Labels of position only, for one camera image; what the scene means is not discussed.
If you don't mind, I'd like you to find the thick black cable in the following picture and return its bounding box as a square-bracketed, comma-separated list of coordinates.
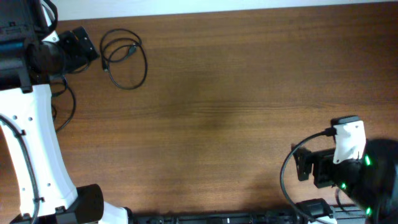
[99, 28, 149, 91]

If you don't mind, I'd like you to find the black micro USB cable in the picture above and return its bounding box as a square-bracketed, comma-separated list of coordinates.
[49, 76, 77, 134]

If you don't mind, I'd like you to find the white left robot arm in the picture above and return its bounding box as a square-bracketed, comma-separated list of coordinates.
[1, 1, 134, 223]

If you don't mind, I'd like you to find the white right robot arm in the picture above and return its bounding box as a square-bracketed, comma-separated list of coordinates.
[294, 139, 397, 223]

